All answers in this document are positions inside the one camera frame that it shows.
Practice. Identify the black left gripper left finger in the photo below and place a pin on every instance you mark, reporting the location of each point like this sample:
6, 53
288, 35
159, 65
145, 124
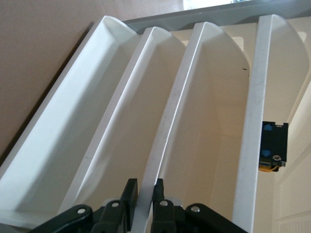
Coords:
130, 196

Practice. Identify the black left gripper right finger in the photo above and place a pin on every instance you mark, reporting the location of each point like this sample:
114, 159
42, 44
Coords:
161, 213

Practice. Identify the white plastic drawer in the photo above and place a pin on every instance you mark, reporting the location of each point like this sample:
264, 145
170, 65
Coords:
255, 97
141, 97
206, 121
60, 109

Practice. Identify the black switch contact block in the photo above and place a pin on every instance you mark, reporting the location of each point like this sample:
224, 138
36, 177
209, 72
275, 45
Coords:
274, 140

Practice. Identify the grey drawer cabinet frame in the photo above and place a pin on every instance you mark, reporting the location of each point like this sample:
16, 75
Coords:
218, 17

